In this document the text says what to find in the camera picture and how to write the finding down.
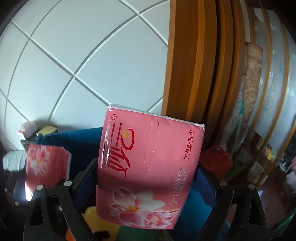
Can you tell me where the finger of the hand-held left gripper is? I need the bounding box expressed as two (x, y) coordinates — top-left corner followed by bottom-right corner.
(0, 168), (29, 210)

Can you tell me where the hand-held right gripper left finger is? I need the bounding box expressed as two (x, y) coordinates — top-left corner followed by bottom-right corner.
(23, 158), (100, 241)

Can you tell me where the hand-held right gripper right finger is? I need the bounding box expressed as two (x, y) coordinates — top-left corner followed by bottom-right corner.
(196, 162), (270, 241)

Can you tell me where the blue plastic storage container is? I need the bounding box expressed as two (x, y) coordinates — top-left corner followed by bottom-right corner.
(36, 127), (216, 241)

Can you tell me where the pink flowered tissue pack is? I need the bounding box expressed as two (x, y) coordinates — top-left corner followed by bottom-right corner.
(24, 144), (72, 188)
(95, 104), (206, 230)

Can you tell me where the red plastic bag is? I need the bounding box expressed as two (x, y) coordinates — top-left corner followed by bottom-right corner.
(201, 146), (233, 180)

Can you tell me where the green foam roll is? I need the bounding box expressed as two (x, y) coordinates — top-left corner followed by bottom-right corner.
(230, 162), (245, 180)

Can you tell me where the yellow plush toy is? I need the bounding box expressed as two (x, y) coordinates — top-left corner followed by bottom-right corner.
(82, 206), (121, 232)

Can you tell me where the pale plastic package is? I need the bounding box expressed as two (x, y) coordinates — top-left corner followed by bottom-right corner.
(253, 162), (265, 181)

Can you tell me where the pink tissue box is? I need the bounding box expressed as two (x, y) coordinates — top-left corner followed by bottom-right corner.
(18, 121), (38, 139)

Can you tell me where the yellow notepad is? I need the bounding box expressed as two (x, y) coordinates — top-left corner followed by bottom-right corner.
(36, 126), (57, 135)

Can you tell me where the green plush toy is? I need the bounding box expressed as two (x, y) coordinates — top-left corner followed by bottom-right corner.
(120, 226), (167, 241)

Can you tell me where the green plastic bag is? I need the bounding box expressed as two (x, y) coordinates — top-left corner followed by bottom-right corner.
(269, 212), (296, 241)

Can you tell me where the rolled patterned carpet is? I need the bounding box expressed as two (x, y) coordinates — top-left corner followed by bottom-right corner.
(242, 42), (264, 139)

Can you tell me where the white quilted headboard panel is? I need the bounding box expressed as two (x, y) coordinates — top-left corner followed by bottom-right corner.
(0, 0), (174, 151)

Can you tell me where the patterned glass sliding door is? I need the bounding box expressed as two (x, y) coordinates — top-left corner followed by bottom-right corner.
(250, 5), (296, 163)

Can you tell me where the wooden headboard frame pillar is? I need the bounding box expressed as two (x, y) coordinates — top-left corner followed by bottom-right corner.
(162, 0), (250, 144)

